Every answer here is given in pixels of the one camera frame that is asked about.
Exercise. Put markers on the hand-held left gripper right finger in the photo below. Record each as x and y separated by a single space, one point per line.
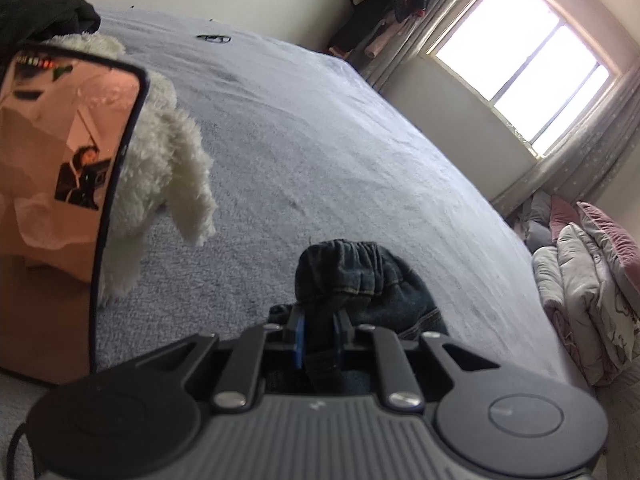
340 335

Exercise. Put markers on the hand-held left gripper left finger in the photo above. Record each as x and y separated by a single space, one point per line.
299 337

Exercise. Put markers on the dark blue jeans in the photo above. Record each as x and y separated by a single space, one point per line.
360 280

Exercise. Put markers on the dark hanging clothes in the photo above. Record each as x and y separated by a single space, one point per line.
380 5

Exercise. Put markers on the bed with grey blanket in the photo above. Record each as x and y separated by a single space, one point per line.
325 135

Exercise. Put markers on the white plush toy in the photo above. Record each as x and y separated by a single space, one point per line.
160 160

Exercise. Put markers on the maroon pillow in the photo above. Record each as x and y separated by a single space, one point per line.
615 240

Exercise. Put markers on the orange tinted reflective panel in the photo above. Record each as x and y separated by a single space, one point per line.
50 185

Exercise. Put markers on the pink hanging garment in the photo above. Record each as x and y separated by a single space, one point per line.
382 40

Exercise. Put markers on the small black object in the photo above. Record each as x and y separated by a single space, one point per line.
214 38

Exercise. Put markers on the grey patterned curtain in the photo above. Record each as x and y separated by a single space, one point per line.
600 145
440 5

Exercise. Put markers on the window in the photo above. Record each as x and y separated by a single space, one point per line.
525 55

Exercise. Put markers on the black cloth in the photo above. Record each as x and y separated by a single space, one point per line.
40 10

